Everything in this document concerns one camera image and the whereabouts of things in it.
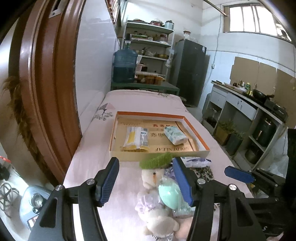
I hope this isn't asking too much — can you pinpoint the leopard print cloth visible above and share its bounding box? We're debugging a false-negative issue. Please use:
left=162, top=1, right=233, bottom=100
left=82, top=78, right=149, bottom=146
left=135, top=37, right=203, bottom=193
left=191, top=166, right=214, bottom=182

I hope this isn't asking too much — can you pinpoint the white blue plastic packet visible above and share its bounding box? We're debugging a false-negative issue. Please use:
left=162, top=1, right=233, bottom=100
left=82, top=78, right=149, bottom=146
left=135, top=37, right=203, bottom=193
left=181, top=157, right=212, bottom=168

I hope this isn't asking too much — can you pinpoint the white teal tissue pack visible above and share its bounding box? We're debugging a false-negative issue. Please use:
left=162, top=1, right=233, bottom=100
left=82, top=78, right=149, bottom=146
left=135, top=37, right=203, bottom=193
left=164, top=126, right=188, bottom=146

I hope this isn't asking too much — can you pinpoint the cream teddy bear purple ribbon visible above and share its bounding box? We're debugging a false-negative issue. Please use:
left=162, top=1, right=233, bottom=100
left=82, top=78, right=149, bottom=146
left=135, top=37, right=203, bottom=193
left=135, top=169, right=180, bottom=238

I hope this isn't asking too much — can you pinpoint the green plush ring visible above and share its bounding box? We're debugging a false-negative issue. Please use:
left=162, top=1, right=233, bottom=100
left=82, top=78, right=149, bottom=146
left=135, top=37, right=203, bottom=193
left=139, top=152, right=174, bottom=170

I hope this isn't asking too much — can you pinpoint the yellow white wipes packet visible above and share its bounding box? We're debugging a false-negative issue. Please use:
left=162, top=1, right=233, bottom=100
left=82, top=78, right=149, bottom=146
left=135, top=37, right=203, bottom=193
left=121, top=126, right=149, bottom=152

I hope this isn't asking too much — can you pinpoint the grey round stool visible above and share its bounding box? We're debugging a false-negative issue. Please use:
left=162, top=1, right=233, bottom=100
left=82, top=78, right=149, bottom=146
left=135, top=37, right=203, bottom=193
left=19, top=185, right=51, bottom=231

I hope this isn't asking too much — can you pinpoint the white kitchen counter cabinet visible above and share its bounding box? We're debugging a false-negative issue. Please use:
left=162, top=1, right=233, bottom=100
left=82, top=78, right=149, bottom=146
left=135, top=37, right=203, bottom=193
left=202, top=82, right=287, bottom=171

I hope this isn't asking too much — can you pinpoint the potted green plant crate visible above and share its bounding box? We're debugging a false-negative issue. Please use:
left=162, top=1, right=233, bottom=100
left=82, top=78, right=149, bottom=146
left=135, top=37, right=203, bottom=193
left=214, top=120, right=235, bottom=146

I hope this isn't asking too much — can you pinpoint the pink patterned tablecloth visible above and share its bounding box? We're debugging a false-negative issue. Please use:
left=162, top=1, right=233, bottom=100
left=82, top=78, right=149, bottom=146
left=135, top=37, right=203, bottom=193
left=62, top=89, right=255, bottom=241

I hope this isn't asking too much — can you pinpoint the black wok pan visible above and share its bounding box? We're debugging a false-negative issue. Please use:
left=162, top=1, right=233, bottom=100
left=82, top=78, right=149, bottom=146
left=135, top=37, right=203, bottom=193
left=252, top=89, right=274, bottom=102

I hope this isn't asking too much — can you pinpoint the orange-rimmed cardboard tray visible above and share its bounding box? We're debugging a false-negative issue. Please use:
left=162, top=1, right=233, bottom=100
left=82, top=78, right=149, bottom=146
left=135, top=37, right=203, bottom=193
left=109, top=111, right=210, bottom=162

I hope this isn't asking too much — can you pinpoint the dark green low table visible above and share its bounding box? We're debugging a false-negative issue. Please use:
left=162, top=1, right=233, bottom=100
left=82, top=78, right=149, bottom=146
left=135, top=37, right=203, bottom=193
left=110, top=81, right=180, bottom=95

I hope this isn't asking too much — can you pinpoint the dark grey refrigerator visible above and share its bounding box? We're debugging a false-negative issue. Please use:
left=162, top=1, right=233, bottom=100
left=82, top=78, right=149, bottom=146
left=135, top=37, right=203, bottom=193
left=169, top=39, right=207, bottom=106

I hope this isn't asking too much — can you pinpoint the window with bars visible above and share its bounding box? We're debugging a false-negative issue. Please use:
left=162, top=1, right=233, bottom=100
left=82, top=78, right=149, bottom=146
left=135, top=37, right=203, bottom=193
left=223, top=3, right=292, bottom=42

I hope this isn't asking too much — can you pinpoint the green metal shelf rack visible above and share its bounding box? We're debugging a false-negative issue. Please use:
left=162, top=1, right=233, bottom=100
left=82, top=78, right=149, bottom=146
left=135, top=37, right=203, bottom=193
left=120, top=19, right=175, bottom=79

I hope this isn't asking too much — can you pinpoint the blue water jug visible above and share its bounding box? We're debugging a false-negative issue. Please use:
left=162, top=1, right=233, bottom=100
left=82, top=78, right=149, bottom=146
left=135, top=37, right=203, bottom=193
left=112, top=34, right=138, bottom=83

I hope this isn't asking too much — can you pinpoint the brown wooden door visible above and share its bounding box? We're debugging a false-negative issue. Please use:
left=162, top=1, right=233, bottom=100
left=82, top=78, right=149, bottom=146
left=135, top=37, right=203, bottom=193
left=5, top=1, right=85, bottom=185

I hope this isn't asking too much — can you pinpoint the metal wire stand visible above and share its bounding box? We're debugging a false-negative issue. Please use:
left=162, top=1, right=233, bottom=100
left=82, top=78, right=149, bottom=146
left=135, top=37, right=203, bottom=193
left=1, top=182, right=20, bottom=219

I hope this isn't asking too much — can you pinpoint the brown cardboard wall sheet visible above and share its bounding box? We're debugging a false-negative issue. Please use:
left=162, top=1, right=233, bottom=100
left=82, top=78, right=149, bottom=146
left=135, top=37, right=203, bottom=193
left=230, top=57, right=295, bottom=128

